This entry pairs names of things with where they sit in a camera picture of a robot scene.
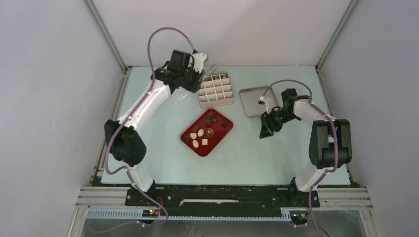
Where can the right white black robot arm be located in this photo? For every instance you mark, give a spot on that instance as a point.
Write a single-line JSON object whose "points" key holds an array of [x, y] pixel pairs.
{"points": [[330, 144]]}

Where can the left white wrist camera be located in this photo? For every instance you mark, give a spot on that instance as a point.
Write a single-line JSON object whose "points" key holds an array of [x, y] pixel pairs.
{"points": [[198, 60]]}

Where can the red plastic tray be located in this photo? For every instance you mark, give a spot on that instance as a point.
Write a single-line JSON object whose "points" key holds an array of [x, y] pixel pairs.
{"points": [[219, 132]]}

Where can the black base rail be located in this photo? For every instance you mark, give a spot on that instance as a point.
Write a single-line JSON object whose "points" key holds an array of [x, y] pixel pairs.
{"points": [[224, 200]]}

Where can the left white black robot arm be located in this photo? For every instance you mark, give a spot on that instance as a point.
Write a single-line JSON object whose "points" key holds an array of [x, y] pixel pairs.
{"points": [[122, 136]]}

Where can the round foil wrapped chocolate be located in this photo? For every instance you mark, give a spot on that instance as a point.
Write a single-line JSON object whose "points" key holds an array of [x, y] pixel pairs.
{"points": [[208, 133]]}

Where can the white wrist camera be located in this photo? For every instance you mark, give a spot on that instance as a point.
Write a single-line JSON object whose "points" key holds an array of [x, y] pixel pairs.
{"points": [[268, 102], [198, 60]]}

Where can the grey cable duct strip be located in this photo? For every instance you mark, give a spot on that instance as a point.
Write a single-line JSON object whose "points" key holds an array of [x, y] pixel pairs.
{"points": [[139, 214]]}

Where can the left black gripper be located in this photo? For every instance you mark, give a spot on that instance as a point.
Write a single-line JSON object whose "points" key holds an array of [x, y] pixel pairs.
{"points": [[198, 77]]}

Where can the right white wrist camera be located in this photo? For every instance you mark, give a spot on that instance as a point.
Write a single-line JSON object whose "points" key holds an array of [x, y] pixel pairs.
{"points": [[268, 102]]}

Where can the silver metal box lid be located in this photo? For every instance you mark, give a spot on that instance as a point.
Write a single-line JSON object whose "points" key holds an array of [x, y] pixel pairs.
{"points": [[250, 98]]}

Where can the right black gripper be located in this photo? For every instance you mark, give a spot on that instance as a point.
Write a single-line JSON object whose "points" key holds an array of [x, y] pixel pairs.
{"points": [[268, 126]]}

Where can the white divided chocolate box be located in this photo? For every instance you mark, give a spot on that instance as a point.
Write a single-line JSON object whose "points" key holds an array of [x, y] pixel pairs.
{"points": [[215, 91]]}

